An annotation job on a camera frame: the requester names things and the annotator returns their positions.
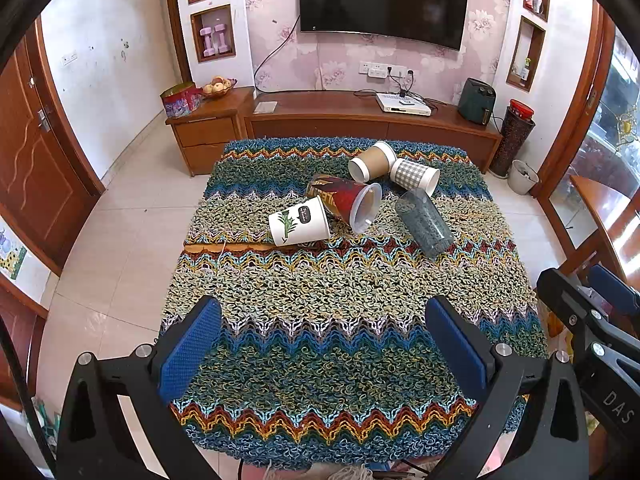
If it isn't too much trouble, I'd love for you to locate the brown wooden door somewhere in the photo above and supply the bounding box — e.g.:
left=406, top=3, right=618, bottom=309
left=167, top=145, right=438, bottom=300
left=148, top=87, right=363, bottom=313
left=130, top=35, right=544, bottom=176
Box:
left=0, top=20, right=106, bottom=276

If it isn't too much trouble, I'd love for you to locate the fruit bowl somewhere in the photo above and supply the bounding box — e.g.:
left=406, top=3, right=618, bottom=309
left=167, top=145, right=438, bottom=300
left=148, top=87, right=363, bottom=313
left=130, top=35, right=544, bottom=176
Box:
left=201, top=76, right=238, bottom=100

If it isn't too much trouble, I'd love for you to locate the white bucket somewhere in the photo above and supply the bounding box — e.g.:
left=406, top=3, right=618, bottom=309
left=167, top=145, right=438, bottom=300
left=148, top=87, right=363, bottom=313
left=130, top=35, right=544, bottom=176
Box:
left=507, top=159, right=541, bottom=196

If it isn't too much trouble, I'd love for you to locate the white set-top box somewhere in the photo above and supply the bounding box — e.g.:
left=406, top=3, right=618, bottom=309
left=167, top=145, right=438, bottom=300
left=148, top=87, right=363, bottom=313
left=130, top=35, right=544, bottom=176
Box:
left=375, top=92, right=433, bottom=117

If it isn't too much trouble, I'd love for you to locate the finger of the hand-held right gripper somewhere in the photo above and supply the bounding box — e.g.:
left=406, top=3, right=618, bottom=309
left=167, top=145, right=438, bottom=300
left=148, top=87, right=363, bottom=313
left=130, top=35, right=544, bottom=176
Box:
left=587, top=265, right=640, bottom=331
left=537, top=268, right=640, bottom=362

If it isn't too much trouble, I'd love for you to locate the grey checked cup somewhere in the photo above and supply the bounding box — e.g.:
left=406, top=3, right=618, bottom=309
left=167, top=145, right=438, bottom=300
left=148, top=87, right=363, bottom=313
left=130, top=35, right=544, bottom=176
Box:
left=390, top=158, right=441, bottom=198

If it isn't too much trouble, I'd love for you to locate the red patterned cup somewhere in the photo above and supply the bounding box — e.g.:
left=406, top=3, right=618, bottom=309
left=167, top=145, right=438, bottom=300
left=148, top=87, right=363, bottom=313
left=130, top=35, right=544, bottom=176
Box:
left=306, top=174, right=383, bottom=235

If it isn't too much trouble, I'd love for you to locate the wooden drawer cabinet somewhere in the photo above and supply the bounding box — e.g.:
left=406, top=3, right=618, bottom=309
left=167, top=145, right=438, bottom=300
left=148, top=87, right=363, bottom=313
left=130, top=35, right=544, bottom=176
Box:
left=165, top=86, right=256, bottom=177

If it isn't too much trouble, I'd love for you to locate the wooden framed glass door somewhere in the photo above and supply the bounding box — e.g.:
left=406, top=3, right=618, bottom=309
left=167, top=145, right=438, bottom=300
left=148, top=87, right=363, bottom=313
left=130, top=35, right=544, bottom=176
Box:
left=537, top=5, right=640, bottom=266

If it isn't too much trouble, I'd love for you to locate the white cup with leaf print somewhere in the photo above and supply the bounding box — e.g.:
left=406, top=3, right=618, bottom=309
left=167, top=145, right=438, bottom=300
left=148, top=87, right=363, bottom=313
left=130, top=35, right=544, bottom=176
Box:
left=268, top=196, right=331, bottom=247

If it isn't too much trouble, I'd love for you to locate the dark green appliance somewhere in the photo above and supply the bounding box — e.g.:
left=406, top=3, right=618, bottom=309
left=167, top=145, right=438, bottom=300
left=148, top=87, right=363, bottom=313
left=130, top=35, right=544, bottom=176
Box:
left=457, top=78, right=497, bottom=126

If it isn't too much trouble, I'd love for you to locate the cartoon wall sticker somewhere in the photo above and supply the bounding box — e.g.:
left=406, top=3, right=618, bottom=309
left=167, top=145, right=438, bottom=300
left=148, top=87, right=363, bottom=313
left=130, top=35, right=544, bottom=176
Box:
left=0, top=227, right=28, bottom=281

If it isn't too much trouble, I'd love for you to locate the grey translucent plastic cup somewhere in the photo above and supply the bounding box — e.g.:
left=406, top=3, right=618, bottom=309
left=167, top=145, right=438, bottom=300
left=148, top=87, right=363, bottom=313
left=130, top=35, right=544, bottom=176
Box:
left=395, top=189, right=456, bottom=259

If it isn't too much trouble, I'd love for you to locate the white wall socket strip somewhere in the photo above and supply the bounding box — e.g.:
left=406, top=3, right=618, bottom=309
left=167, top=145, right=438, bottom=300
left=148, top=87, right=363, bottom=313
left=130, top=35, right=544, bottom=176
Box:
left=360, top=61, right=415, bottom=81

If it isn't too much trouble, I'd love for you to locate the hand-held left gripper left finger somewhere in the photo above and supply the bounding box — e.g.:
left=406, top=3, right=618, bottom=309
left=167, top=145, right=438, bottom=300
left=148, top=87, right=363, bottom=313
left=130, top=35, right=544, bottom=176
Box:
left=56, top=296, right=223, bottom=480

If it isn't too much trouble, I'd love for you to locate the black flat television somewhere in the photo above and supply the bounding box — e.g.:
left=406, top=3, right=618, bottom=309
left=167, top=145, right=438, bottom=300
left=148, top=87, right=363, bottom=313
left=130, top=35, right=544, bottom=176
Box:
left=298, top=0, right=471, bottom=52

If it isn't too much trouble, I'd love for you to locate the black television cable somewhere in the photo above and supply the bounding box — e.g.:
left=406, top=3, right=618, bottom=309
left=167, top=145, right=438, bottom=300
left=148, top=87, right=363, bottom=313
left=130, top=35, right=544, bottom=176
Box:
left=252, top=27, right=301, bottom=93

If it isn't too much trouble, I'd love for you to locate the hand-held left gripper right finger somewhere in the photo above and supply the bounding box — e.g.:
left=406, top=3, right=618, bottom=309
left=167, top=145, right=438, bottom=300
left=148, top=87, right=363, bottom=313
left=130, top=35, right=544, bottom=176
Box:
left=425, top=295, right=593, bottom=480

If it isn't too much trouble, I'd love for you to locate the brown paper cup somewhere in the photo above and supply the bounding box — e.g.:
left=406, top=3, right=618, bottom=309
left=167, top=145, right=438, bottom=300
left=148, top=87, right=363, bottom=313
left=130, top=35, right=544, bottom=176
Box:
left=348, top=141, right=398, bottom=182

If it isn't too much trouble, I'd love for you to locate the black patterned bin red lid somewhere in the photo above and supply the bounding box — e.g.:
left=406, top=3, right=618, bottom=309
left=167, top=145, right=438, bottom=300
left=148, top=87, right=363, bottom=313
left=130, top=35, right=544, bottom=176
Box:
left=489, top=100, right=536, bottom=177

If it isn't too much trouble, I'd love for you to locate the wooden television cabinet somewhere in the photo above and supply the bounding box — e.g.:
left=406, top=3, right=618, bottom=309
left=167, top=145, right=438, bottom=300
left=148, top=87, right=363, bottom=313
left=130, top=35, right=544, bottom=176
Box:
left=243, top=89, right=503, bottom=173

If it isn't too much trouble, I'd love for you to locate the multicolour zigzag knitted tablecloth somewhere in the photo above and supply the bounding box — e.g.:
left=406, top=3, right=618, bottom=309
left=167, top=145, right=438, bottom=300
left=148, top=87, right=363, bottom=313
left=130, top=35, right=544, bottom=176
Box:
left=159, top=136, right=548, bottom=467

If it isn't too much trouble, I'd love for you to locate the wooden side table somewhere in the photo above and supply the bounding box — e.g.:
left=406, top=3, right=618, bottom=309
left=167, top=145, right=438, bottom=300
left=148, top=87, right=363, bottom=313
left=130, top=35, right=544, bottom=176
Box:
left=570, top=175, right=640, bottom=281

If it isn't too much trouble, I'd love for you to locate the red and purple tin box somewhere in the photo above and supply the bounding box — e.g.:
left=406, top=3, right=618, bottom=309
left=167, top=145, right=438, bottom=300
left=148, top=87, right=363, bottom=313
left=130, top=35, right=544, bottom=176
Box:
left=160, top=82, right=203, bottom=120

